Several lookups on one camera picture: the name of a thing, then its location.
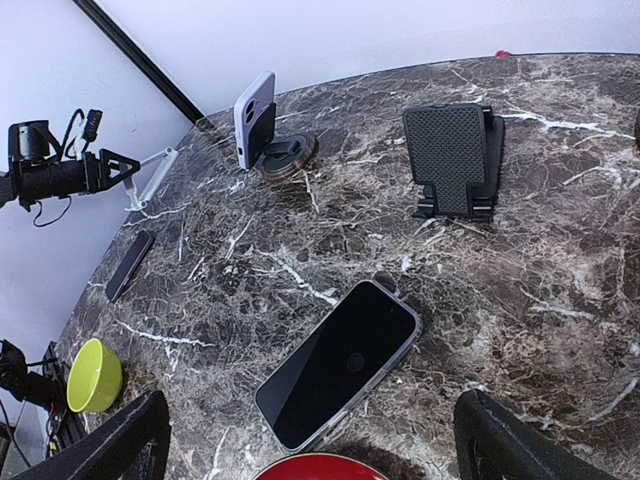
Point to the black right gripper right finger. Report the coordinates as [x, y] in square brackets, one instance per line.
[491, 443]

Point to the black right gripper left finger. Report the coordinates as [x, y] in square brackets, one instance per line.
[132, 444]

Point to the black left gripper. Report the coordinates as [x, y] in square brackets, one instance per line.
[30, 182]

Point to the white folding phone stand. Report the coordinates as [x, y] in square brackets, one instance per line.
[157, 167]

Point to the purple phone dark screen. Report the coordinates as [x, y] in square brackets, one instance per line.
[128, 265]

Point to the phone in clear case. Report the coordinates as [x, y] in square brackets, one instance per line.
[364, 336]

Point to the lavender phone on stand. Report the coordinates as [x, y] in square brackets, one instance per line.
[254, 119]

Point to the black folding phone stand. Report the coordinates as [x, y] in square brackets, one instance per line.
[455, 152]

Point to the lime green bowl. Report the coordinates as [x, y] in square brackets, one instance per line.
[95, 379]

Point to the red floral plate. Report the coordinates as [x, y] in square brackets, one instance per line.
[320, 466]

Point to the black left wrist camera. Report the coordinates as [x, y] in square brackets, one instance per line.
[28, 141]

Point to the black left frame post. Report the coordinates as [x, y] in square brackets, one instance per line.
[140, 59]

